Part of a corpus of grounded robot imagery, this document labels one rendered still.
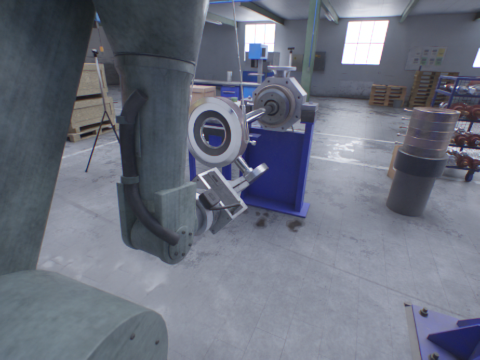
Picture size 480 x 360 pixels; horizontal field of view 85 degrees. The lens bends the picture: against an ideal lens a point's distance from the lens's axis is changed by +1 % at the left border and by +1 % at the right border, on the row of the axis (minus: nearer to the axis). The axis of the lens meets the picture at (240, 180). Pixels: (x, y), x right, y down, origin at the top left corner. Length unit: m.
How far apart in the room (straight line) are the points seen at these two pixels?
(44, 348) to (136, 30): 0.55
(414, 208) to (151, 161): 2.91
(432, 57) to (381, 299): 12.63
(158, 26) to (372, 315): 1.91
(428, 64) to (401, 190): 11.20
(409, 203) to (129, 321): 3.04
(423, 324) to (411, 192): 1.48
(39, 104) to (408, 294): 2.25
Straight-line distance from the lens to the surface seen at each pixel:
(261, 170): 1.30
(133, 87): 0.71
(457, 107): 4.40
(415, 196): 3.21
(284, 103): 2.36
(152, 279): 2.11
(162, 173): 0.72
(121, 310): 0.44
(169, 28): 0.62
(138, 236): 0.84
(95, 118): 6.17
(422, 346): 1.99
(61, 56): 0.70
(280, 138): 2.72
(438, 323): 2.16
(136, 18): 0.63
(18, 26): 0.66
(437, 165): 3.11
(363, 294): 2.15
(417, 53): 14.04
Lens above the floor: 1.45
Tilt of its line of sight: 24 degrees down
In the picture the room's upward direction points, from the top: 1 degrees clockwise
